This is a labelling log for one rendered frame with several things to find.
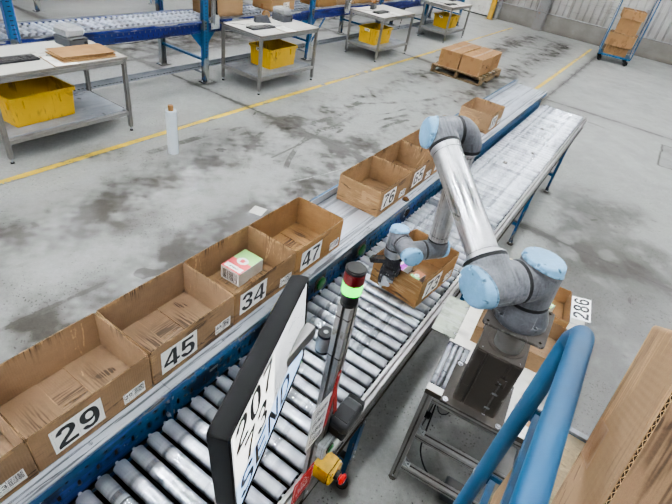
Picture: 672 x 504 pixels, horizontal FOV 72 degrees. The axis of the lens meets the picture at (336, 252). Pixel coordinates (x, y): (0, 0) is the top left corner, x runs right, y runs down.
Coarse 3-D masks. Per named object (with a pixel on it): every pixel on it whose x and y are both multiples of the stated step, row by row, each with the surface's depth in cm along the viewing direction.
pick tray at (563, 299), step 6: (564, 288) 251; (558, 294) 254; (564, 294) 252; (570, 294) 250; (558, 300) 256; (564, 300) 254; (570, 300) 245; (558, 306) 252; (564, 306) 252; (570, 306) 240; (558, 312) 248; (564, 312) 246; (570, 312) 235; (558, 318) 230; (564, 318) 241; (558, 324) 232; (564, 324) 230
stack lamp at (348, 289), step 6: (348, 276) 105; (342, 282) 109; (348, 282) 106; (354, 282) 106; (360, 282) 106; (342, 288) 109; (348, 288) 107; (354, 288) 107; (360, 288) 107; (348, 294) 108; (354, 294) 108; (360, 294) 109
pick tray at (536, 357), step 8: (480, 320) 234; (480, 328) 216; (552, 328) 229; (560, 328) 226; (472, 336) 221; (552, 336) 231; (552, 344) 228; (536, 352) 221; (544, 352) 222; (528, 360) 211; (536, 360) 209; (528, 368) 213; (536, 368) 211
